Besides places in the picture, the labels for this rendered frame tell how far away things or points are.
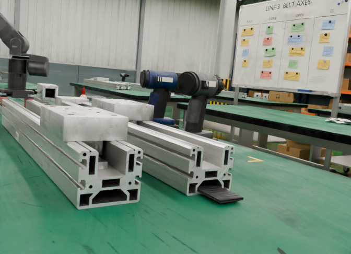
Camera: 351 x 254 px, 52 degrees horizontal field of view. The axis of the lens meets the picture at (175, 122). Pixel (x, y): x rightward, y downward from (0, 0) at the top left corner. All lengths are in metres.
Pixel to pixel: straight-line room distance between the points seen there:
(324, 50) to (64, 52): 10.08
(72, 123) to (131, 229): 0.20
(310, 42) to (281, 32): 0.42
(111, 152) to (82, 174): 0.09
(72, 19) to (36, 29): 1.23
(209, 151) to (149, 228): 0.24
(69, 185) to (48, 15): 12.19
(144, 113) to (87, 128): 0.34
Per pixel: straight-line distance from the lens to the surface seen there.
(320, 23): 3.87
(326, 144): 2.13
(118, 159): 0.58
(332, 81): 3.70
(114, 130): 0.61
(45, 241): 0.46
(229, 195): 0.63
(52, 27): 12.70
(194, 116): 0.90
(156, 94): 1.15
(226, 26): 9.35
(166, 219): 0.53
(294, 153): 4.83
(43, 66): 1.31
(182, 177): 0.63
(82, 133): 0.59
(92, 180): 0.54
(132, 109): 0.90
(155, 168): 0.71
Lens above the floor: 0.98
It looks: 7 degrees down
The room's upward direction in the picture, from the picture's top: 5 degrees clockwise
